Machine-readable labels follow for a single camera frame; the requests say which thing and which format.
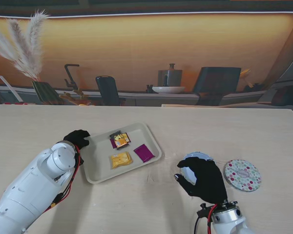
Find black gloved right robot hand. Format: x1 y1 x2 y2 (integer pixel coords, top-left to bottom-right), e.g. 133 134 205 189
173 156 228 204

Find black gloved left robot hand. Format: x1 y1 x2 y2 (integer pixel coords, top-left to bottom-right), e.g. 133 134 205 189
63 129 91 151

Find round polka dot cookie box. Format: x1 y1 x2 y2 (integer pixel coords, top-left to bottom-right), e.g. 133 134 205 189
180 151 217 186

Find cream plastic tray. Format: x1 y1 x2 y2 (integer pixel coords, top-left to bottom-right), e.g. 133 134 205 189
80 122 162 184

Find round polka dot box lid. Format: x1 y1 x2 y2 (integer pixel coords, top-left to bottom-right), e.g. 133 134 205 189
223 158 262 193

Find dark brown orange cookie packet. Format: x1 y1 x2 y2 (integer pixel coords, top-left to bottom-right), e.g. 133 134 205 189
109 132 131 150

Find yellow cookie packet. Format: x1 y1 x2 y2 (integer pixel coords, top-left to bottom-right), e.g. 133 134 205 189
109 151 133 170

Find plain purple cookie packet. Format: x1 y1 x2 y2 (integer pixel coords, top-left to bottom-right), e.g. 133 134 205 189
133 143 154 163

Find dark ribbed vase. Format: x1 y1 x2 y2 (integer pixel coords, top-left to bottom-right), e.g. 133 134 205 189
31 81 62 105

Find black countertop appliance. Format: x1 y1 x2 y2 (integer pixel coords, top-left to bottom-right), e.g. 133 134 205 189
95 75 126 106

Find black kitchen faucet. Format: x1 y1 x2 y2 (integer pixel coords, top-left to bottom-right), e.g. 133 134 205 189
64 63 80 92

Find white shallow bowl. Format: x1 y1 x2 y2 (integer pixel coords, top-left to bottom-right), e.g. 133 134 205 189
152 86 186 95

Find large black block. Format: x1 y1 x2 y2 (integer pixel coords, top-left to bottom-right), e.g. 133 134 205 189
192 67 242 106

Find white pampas grass plumes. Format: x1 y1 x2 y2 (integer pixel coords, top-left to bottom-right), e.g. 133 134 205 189
0 9 51 81

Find grey lidded pot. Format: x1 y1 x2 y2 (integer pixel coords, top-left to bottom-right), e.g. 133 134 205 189
158 63 183 87

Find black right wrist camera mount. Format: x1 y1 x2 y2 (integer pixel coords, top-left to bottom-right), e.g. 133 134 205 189
197 203 213 217

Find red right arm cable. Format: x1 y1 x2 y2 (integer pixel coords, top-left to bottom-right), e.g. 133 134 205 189
205 204 218 234

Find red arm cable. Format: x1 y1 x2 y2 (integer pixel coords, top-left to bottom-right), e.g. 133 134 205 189
205 204 218 234
51 145 85 210

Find red left arm cable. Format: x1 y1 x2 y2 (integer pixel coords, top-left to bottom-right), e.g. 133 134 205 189
51 145 85 210

